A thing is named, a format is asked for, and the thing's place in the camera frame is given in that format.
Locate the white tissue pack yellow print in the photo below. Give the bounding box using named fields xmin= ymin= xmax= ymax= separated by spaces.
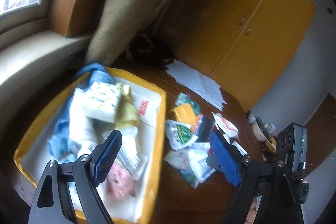
xmin=81 ymin=82 xmax=123 ymax=124

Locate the blue towel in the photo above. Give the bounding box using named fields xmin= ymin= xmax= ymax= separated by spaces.
xmin=47 ymin=63 xmax=116 ymax=159

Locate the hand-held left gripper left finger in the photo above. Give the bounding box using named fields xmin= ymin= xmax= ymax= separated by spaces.
xmin=28 ymin=130 xmax=123 ymax=224

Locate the white packet with green print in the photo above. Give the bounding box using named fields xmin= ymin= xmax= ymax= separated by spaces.
xmin=165 ymin=119 xmax=199 ymax=150

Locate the teal tissue packet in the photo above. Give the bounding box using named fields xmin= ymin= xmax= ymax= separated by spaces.
xmin=175 ymin=93 xmax=201 ymax=115

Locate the black packet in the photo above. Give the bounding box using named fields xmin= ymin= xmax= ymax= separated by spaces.
xmin=193 ymin=115 xmax=216 ymax=144

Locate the clear packet with green edge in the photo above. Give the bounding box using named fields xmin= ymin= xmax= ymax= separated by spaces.
xmin=178 ymin=169 xmax=200 ymax=189

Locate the pile of small clutter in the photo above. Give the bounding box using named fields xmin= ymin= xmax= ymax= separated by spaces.
xmin=260 ymin=136 xmax=278 ymax=160

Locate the yellow packet in box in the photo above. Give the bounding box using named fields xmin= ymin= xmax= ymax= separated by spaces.
xmin=115 ymin=85 xmax=141 ymax=128

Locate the stack of white papers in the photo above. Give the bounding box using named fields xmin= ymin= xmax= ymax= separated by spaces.
xmin=166 ymin=60 xmax=228 ymax=111

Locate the plain white packet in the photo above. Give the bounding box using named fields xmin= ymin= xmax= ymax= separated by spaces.
xmin=189 ymin=143 xmax=217 ymax=184

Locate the white packet with red print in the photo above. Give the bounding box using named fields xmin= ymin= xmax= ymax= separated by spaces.
xmin=212 ymin=112 xmax=239 ymax=138

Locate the yellow cardboard box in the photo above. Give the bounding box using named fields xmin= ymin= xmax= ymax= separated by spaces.
xmin=13 ymin=68 xmax=168 ymax=224

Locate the yellow wooden cabinet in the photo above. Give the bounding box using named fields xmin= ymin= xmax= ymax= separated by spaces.
xmin=171 ymin=0 xmax=317 ymax=113

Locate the golden foil packet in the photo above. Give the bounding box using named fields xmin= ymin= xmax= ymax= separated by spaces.
xmin=169 ymin=104 xmax=198 ymax=126

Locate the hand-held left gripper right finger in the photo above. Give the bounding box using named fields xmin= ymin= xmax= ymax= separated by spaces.
xmin=206 ymin=132 xmax=305 ymax=224

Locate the pink patterned packet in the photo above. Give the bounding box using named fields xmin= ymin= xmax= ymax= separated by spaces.
xmin=106 ymin=164 xmax=140 ymax=200

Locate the beige curtain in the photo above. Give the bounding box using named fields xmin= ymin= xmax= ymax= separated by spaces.
xmin=85 ymin=0 xmax=208 ymax=66

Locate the white packet with red letters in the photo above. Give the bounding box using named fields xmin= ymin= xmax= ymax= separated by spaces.
xmin=164 ymin=149 xmax=195 ymax=170

